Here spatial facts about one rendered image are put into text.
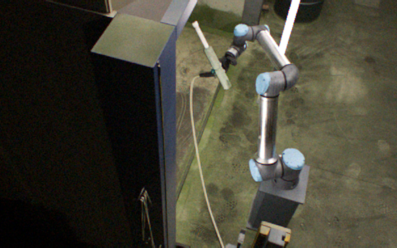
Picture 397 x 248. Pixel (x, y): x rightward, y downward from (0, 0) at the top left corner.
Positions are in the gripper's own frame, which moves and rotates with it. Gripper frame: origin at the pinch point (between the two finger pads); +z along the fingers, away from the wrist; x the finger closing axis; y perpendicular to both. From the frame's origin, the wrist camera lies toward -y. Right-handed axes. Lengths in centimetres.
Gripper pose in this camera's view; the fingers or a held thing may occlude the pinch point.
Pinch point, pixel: (216, 73)
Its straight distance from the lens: 262.5
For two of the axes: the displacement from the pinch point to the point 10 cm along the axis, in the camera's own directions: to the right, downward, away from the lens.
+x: -4.6, -7.7, -4.5
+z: -5.6, 6.4, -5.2
